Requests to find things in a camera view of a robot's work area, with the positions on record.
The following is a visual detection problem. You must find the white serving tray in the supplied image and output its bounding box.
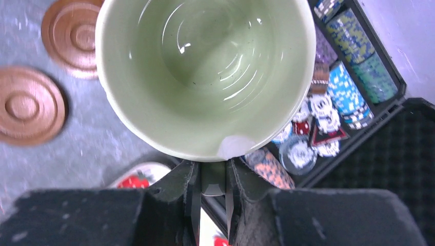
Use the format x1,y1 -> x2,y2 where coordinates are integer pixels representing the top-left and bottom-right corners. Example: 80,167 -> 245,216
108,161 -> 229,246

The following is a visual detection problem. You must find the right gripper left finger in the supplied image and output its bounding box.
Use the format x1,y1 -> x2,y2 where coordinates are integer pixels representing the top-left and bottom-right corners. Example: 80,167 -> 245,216
1,160 -> 201,245

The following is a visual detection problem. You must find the black poker chip case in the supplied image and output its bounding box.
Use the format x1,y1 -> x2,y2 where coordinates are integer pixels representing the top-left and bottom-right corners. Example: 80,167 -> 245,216
241,1 -> 434,245

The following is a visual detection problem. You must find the wooden coaster two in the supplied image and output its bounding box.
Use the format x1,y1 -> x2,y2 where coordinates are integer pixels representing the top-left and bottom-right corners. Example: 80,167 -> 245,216
41,0 -> 104,79

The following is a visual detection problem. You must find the light green mug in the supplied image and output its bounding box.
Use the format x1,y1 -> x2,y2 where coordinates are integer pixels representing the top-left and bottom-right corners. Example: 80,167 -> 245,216
95,0 -> 317,198

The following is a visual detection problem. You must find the wooden coaster three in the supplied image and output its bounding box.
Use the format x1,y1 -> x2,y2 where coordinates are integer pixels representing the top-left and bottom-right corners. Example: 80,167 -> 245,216
1,66 -> 67,146

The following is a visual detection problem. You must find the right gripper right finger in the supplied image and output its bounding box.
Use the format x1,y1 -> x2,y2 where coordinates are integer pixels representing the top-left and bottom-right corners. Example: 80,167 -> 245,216
226,159 -> 426,245

